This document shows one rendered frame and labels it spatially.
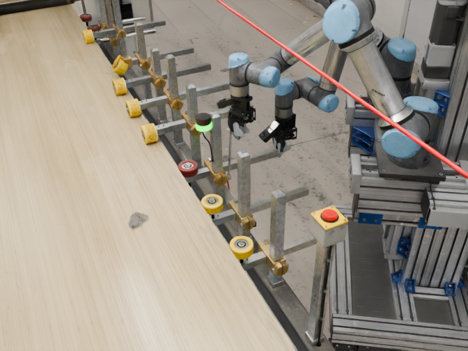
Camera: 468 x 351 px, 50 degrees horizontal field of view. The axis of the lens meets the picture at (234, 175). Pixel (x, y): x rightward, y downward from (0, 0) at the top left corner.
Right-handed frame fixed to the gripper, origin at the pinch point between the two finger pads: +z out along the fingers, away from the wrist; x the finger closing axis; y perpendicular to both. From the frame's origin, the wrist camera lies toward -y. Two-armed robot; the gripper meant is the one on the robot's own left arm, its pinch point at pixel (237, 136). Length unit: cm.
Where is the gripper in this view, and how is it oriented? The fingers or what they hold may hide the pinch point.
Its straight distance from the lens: 205.2
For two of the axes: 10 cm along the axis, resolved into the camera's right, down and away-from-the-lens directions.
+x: 7.1, -4.4, 5.6
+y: 7.1, 4.0, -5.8
